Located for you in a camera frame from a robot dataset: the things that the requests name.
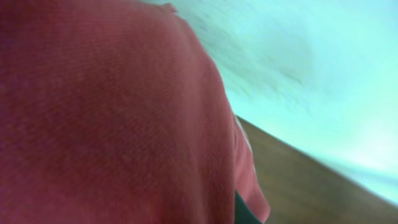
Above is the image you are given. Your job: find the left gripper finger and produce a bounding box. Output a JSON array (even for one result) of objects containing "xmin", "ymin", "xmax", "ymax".
[{"xmin": 234, "ymin": 191, "xmax": 264, "ymax": 224}]

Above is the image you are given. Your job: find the orange printed t-shirt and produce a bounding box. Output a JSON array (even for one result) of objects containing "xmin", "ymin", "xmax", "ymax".
[{"xmin": 1, "ymin": 0, "xmax": 270, "ymax": 224}]

